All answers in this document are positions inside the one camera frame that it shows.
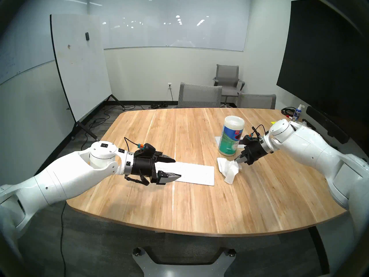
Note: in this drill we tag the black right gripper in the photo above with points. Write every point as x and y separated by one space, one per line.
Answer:
255 151

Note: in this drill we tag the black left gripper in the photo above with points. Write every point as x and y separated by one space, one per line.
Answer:
142 166

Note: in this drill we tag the white disinfecting wipe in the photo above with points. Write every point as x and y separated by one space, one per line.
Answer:
232 171

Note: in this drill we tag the green blue wipes canister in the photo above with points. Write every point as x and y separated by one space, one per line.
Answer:
230 135

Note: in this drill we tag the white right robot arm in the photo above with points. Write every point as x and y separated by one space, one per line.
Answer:
311 146

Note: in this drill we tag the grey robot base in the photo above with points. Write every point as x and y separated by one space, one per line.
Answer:
184 272

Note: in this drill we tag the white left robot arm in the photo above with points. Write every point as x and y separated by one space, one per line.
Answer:
72 175

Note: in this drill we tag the white slim keyboard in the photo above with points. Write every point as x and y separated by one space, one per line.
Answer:
196 172

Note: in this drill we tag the grey mesh chair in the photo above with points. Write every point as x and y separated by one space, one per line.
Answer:
199 95
256 101

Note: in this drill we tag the whiteboard cleaner spray bottle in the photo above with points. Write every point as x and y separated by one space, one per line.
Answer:
297 113

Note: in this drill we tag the grey office chair with armrests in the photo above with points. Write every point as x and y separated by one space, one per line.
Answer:
227 74

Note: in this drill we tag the black base knob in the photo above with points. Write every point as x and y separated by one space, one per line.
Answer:
231 252
137 251

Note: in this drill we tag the black video sound bar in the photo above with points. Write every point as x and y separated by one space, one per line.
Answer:
328 123

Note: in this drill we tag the white mobile whiteboard on stand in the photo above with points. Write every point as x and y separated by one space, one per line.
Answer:
80 60

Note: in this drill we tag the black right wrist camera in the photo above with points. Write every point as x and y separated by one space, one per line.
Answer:
248 140

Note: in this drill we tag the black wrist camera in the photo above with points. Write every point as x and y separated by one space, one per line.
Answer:
147 149
248 140

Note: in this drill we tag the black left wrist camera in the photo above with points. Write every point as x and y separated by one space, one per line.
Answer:
147 149

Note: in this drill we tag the large black wall screen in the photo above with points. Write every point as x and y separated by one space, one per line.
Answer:
325 63

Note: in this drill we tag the wide glass wall whiteboard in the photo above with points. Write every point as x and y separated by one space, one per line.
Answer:
178 31

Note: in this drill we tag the glass wall whiteboard with writing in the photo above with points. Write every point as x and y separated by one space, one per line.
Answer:
26 45

